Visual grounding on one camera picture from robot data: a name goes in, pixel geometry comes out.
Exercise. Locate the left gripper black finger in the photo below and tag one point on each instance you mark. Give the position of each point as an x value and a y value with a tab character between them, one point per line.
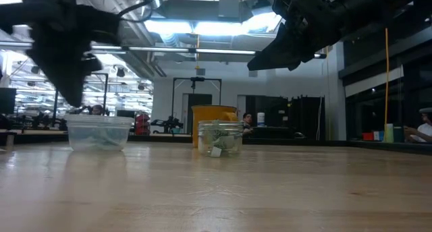
57	73
79	77

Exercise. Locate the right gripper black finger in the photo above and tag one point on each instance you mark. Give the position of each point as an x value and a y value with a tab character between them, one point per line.
287	60
273	48

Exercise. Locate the green white sweetener packet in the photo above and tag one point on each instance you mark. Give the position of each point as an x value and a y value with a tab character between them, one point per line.
216	151
224	141
101	141

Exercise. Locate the background black robot arm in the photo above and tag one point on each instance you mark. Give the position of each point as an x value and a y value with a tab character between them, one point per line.
167	124

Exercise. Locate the person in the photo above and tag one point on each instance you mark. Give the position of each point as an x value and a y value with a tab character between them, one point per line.
422	129
97	109
247	122

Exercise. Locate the black partition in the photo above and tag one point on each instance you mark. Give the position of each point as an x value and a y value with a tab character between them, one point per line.
283	115

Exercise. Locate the black monitor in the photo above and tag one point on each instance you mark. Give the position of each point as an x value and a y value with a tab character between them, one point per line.
7	100

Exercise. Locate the clear plastic container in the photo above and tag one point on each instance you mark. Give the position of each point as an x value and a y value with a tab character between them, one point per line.
77	134

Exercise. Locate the grey ceiling box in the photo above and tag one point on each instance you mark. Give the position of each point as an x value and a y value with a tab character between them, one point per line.
229	7

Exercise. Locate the ceiling light fixture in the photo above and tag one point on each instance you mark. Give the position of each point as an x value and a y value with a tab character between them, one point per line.
216	28

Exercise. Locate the white canister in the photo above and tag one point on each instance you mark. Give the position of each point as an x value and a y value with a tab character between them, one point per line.
261	119

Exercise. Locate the red tool cart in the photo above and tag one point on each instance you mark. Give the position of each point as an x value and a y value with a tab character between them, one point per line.
142	124

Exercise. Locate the small clear glass jar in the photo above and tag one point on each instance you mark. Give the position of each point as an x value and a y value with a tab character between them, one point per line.
236	131

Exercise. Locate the yellow mug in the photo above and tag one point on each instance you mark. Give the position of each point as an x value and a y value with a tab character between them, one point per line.
206	114

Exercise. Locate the red bin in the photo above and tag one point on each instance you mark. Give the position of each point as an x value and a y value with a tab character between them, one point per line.
368	136

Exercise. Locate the green cup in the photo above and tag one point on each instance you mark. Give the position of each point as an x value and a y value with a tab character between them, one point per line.
389	133

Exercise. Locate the black overhead camera rig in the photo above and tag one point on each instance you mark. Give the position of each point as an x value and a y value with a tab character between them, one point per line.
196	79

